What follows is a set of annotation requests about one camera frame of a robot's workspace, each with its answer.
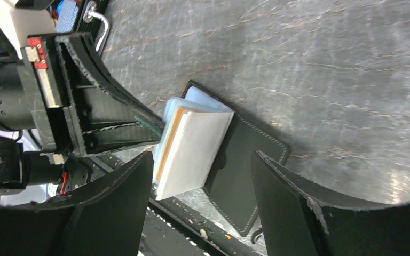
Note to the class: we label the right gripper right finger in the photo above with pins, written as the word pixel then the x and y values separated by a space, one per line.
pixel 301 217

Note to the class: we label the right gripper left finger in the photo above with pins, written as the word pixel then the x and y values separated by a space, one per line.
pixel 103 217

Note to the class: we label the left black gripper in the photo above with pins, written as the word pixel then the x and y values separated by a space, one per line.
pixel 65 129

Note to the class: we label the orange VIP card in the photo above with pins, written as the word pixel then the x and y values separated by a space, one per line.
pixel 166 141

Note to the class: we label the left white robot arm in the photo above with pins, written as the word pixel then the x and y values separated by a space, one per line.
pixel 21 162

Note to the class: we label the blue playing card deck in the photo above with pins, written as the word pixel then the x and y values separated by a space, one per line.
pixel 67 12

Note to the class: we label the black poker chip case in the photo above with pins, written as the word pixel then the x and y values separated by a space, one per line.
pixel 90 19

